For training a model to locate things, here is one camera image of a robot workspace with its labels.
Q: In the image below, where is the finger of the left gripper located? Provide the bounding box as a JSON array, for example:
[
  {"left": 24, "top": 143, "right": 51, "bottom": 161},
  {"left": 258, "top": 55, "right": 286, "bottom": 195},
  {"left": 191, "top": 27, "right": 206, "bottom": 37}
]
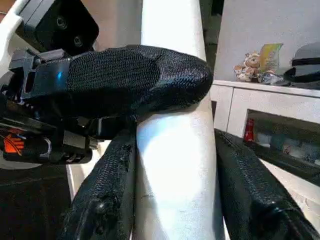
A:
[{"left": 65, "top": 44, "right": 214, "bottom": 121}]

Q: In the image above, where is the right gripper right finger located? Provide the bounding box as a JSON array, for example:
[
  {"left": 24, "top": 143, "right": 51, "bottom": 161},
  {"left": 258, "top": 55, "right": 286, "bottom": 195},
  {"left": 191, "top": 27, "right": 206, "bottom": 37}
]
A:
[{"left": 214, "top": 128, "right": 320, "bottom": 240}]

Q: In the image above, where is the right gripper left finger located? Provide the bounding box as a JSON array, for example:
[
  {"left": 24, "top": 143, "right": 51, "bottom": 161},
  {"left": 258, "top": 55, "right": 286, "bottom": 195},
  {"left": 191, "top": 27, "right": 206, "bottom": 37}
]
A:
[{"left": 57, "top": 127, "right": 139, "bottom": 240}]

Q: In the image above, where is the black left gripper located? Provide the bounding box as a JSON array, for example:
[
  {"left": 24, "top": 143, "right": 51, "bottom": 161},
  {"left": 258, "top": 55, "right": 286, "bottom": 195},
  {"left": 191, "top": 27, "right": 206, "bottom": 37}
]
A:
[{"left": 0, "top": 49, "right": 101, "bottom": 166}]

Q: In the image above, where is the white plastic table leg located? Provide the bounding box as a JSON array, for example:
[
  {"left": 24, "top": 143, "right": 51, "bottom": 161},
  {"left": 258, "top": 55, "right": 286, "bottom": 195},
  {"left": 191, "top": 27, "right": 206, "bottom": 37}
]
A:
[{"left": 131, "top": 0, "right": 227, "bottom": 240}]

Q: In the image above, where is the small red bottle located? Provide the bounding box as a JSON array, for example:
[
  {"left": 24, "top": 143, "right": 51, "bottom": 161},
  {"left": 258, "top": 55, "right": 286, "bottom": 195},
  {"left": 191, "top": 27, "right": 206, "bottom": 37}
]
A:
[{"left": 243, "top": 118, "right": 256, "bottom": 144}]

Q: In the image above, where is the white cabinet with glass doors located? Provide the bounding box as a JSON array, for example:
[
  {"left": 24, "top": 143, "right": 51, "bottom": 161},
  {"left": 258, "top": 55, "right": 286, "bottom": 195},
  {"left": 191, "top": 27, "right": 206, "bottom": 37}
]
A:
[{"left": 210, "top": 79, "right": 320, "bottom": 238}]

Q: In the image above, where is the small beige plush toy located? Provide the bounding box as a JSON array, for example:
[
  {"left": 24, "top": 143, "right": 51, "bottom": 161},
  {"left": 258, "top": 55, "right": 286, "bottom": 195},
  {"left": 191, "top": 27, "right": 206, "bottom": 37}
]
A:
[{"left": 233, "top": 51, "right": 262, "bottom": 84}]

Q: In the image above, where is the yellow green packet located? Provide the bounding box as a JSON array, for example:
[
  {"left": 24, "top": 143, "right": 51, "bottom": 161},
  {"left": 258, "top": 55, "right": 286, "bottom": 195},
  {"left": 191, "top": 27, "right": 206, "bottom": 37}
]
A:
[{"left": 257, "top": 43, "right": 284, "bottom": 75}]

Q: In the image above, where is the metal cooking pot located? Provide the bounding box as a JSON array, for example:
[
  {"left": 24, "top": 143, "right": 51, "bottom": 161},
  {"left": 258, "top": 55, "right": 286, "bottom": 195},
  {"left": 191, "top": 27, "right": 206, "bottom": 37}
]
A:
[{"left": 284, "top": 42, "right": 320, "bottom": 92}]

